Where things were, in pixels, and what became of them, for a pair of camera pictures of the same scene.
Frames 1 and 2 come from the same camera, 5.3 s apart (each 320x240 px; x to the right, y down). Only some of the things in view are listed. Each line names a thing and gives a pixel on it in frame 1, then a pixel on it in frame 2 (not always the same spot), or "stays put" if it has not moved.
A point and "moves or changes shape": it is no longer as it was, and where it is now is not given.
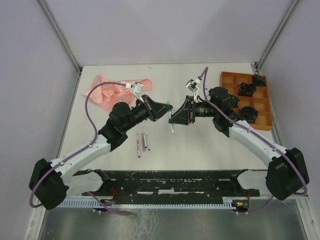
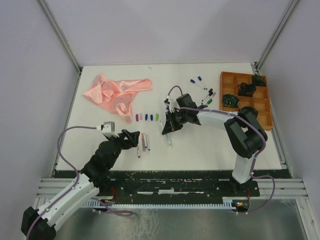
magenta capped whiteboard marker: (138, 146) stays put
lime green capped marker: (172, 128) moves or changes shape
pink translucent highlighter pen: (143, 142) stays put
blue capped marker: (147, 143) stays put
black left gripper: (155, 109) to (131, 141)
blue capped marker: (144, 141) stays put
